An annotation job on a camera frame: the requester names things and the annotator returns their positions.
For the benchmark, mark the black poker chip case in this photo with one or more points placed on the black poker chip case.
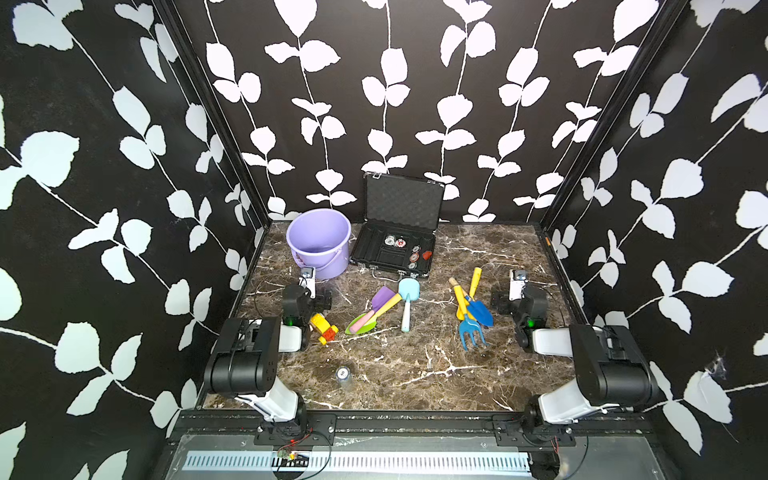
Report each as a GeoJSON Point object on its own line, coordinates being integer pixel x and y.
{"type": "Point", "coordinates": [402, 207]}

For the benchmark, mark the green trowel yellow handle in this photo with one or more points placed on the green trowel yellow handle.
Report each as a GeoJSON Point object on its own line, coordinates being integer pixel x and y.
{"type": "Point", "coordinates": [389, 305]}

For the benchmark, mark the light blue toy shovel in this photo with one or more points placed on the light blue toy shovel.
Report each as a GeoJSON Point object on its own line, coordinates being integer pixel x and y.
{"type": "Point", "coordinates": [409, 290]}

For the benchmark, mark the yellow red toy car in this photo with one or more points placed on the yellow red toy car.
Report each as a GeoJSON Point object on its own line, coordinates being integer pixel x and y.
{"type": "Point", "coordinates": [326, 330]}

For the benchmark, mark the blue trowel yellow handle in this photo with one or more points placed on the blue trowel yellow handle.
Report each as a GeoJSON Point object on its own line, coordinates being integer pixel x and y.
{"type": "Point", "coordinates": [476, 307]}

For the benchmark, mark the black mounting rail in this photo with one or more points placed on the black mounting rail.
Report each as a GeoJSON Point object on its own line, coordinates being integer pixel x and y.
{"type": "Point", "coordinates": [507, 429]}

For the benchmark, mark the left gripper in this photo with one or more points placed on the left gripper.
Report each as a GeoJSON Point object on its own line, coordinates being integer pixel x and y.
{"type": "Point", "coordinates": [321, 301]}

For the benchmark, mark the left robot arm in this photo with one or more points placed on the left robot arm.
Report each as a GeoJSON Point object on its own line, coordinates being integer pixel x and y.
{"type": "Point", "coordinates": [244, 361]}

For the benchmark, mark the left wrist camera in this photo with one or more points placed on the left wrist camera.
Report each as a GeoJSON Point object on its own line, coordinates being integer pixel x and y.
{"type": "Point", "coordinates": [307, 279]}

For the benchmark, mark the yellow tool wooden tip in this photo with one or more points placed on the yellow tool wooden tip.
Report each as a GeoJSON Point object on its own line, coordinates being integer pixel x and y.
{"type": "Point", "coordinates": [462, 311]}

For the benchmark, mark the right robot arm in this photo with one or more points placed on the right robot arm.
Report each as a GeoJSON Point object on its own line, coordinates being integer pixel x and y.
{"type": "Point", "coordinates": [610, 371]}

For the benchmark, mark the white ventilation strip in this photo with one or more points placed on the white ventilation strip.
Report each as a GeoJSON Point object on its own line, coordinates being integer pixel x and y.
{"type": "Point", "coordinates": [437, 463]}

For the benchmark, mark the purple plastic bucket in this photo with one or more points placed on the purple plastic bucket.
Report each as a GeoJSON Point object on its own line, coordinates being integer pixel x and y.
{"type": "Point", "coordinates": [319, 239]}

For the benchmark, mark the blue rake yellow handle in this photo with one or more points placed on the blue rake yellow handle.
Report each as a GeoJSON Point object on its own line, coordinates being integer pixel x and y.
{"type": "Point", "coordinates": [470, 330]}

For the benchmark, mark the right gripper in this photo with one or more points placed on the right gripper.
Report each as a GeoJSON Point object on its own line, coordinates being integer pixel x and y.
{"type": "Point", "coordinates": [501, 303]}

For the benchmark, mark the purple shovel pink handle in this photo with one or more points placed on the purple shovel pink handle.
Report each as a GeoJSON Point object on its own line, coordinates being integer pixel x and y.
{"type": "Point", "coordinates": [364, 322]}

